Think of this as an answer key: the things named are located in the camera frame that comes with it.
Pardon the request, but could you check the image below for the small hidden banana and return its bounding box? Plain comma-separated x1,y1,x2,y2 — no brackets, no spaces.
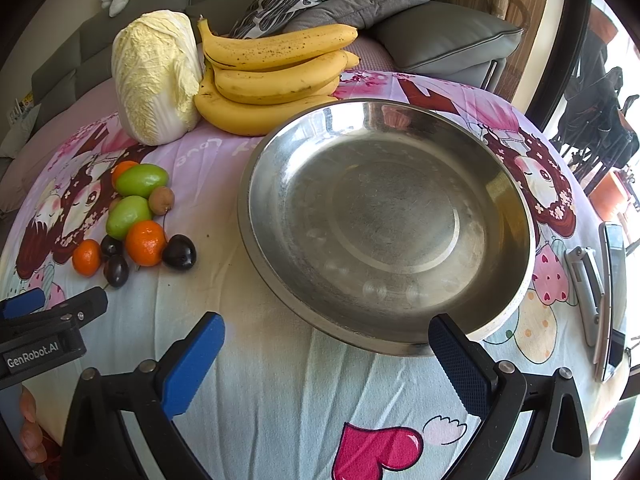
343,50,360,70

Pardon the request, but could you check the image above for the cartoon print tablecloth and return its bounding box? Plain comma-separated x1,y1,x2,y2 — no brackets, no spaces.
0,69,632,480

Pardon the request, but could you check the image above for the black stroller outside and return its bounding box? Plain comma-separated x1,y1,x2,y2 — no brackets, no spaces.
551,29,639,193

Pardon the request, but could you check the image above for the large stainless steel bowl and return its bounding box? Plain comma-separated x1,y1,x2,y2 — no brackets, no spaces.
238,99,535,356

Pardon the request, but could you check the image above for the yellow banana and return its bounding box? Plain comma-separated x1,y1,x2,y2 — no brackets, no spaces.
214,50,346,105
193,64,337,136

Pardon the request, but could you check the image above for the silver phone stand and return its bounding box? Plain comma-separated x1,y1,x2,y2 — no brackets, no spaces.
565,246,604,349

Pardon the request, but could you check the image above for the bottom yellow banana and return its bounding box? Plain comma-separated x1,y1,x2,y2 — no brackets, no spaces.
193,64,337,136

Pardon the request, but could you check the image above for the grey fabric pillow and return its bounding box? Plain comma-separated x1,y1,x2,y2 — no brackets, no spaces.
282,0,432,32

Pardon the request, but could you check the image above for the person's left hand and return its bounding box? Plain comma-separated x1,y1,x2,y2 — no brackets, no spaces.
20,387,47,464

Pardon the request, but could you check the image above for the large orange tangerine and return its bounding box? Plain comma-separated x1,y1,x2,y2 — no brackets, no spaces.
125,220,167,268

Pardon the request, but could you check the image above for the dark cherry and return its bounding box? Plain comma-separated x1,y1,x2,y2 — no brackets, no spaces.
162,234,198,271
103,255,129,288
100,235,124,260

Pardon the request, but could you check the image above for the grey leather cushion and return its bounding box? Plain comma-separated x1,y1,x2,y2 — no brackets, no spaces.
371,1,523,91

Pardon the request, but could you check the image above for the green jujube fruit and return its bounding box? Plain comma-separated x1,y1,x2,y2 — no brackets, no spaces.
105,195,153,240
114,164,169,198

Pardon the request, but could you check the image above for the napa cabbage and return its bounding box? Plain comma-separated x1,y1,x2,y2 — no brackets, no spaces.
111,10,203,146

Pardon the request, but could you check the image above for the middle yellow banana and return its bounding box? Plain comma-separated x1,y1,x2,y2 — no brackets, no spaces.
214,50,346,105

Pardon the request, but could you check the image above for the small tangerine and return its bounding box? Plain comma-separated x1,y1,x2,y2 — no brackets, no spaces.
72,240,102,278

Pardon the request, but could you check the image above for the top spotted banana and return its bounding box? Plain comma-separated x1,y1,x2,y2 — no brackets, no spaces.
198,18,358,70

